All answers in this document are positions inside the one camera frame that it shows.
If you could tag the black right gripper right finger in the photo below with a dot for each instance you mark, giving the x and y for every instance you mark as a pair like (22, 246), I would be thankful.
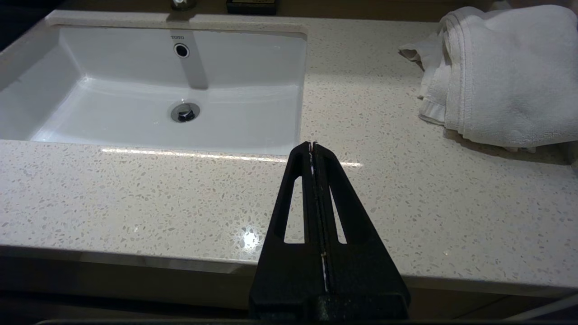
(365, 280)

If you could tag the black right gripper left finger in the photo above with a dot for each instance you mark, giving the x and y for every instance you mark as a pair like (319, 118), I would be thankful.
(284, 280)

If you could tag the chrome drain plug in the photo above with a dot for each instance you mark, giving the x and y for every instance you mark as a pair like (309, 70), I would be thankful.
(185, 112)

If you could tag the white sink basin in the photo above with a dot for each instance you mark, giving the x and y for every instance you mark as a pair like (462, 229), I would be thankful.
(135, 113)

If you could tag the white towel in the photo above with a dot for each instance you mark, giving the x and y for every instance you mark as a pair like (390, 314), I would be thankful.
(510, 76)

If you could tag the black soap dish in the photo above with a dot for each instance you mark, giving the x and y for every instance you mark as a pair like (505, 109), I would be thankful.
(251, 6)

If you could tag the chrome faucet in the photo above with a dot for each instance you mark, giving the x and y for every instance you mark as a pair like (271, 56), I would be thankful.
(183, 3)

